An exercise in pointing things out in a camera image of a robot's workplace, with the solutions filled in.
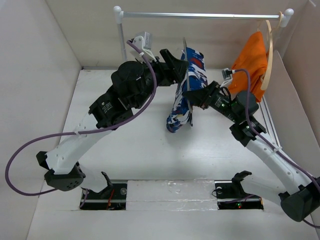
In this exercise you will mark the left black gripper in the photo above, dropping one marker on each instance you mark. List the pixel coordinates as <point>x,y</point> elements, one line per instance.
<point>171,70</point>

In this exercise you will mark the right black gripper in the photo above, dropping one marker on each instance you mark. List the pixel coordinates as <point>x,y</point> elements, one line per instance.
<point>202,96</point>

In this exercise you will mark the blue white red patterned trousers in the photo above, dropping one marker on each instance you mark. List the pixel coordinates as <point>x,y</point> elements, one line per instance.
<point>179,115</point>

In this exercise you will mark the grey metal hanger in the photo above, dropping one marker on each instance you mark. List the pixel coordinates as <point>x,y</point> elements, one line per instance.
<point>190,108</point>

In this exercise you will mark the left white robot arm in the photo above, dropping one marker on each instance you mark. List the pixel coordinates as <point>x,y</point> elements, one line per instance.
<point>65,173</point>

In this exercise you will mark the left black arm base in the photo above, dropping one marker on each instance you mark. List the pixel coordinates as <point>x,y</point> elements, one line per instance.
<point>115,200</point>

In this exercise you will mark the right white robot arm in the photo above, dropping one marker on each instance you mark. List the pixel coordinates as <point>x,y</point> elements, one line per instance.
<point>298,192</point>

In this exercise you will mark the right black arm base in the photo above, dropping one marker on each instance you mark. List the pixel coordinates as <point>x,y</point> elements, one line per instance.
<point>229,196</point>

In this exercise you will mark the orange garment on hanger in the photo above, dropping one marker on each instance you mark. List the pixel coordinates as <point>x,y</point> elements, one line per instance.
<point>252,58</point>

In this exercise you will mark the white clothes rack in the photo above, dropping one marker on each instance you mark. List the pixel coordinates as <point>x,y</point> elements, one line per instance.
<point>119,14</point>

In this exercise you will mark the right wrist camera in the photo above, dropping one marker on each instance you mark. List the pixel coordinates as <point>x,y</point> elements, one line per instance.
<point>227,76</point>

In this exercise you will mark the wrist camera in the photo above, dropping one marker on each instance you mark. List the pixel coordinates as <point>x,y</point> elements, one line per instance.
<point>143,41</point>
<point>227,76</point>

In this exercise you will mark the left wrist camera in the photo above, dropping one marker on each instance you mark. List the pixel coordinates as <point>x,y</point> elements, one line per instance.
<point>143,41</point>

